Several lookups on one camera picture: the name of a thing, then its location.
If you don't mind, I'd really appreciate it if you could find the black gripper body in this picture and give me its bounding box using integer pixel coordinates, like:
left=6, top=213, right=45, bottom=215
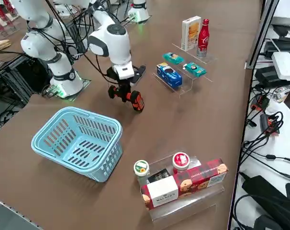
left=106, top=65, right=146, bottom=88

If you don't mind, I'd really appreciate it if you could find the orange black barcode scanner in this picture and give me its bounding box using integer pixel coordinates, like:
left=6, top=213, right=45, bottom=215
left=108, top=85, right=145, bottom=113

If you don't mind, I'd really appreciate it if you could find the white cookie box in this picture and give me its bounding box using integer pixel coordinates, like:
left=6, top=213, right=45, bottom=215
left=181, top=15, right=202, bottom=51

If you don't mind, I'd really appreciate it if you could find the red Coca-Cola bottle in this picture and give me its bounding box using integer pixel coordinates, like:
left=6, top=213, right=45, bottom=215
left=196, top=18, right=210, bottom=58

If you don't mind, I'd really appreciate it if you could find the light blue shopping basket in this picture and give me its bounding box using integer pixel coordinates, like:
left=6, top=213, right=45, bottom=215
left=31, top=106, right=123, bottom=183

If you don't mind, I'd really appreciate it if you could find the blue Oreo cookie box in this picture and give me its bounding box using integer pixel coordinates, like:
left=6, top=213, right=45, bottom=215
left=156, top=62, right=183, bottom=88

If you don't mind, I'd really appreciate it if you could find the teal cartoon snack packet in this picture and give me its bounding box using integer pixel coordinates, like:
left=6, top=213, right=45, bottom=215
left=184, top=62, right=207, bottom=78
left=162, top=52, right=185, bottom=65

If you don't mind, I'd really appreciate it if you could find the clear acrylic stepped shelf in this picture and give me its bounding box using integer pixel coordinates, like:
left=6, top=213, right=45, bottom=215
left=151, top=42, right=219, bottom=98
left=135, top=149, right=226, bottom=222

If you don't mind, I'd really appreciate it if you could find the green lid white bottle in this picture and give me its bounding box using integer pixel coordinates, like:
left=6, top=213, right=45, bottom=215
left=133, top=160, right=150, bottom=186

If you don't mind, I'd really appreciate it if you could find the red tartan cookie box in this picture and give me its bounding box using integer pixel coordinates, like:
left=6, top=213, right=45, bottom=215
left=140, top=158, right=229, bottom=211

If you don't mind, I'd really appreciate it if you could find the black orange USB hub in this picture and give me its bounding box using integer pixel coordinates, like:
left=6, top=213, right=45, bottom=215
left=251, top=94, right=270, bottom=111
left=259, top=114, right=279, bottom=136

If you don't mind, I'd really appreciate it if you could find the black ribbed power adapter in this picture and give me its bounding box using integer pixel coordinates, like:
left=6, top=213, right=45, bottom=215
left=255, top=65, right=290, bottom=88

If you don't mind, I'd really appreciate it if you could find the white power strip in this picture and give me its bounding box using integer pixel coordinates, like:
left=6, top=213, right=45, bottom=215
left=271, top=51, right=290, bottom=81

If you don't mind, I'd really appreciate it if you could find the black bag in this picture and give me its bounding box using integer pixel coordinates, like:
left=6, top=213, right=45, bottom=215
left=242, top=174, right=290, bottom=230

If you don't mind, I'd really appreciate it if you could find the aluminium post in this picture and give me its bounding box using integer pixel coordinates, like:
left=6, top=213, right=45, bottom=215
left=245, top=0, right=279, bottom=70

